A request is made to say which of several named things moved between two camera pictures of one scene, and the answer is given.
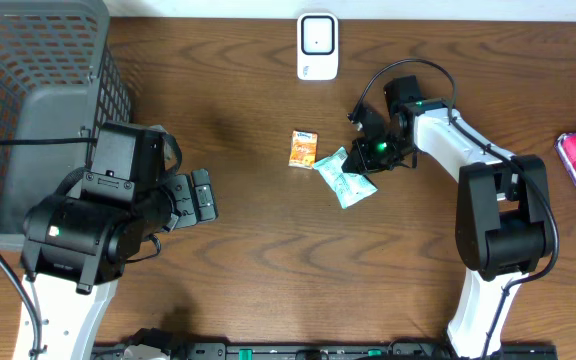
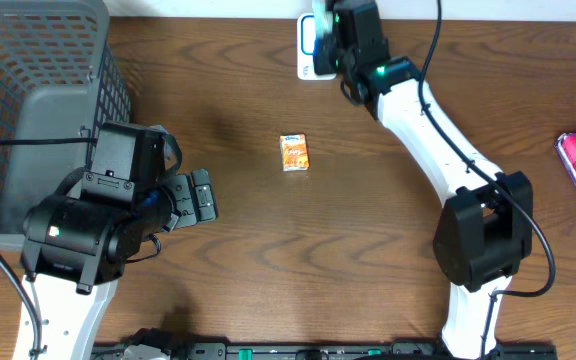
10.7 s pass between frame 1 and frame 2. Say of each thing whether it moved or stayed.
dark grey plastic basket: stayed
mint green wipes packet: moved
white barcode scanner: stayed
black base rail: stayed
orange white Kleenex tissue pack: moved
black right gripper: moved
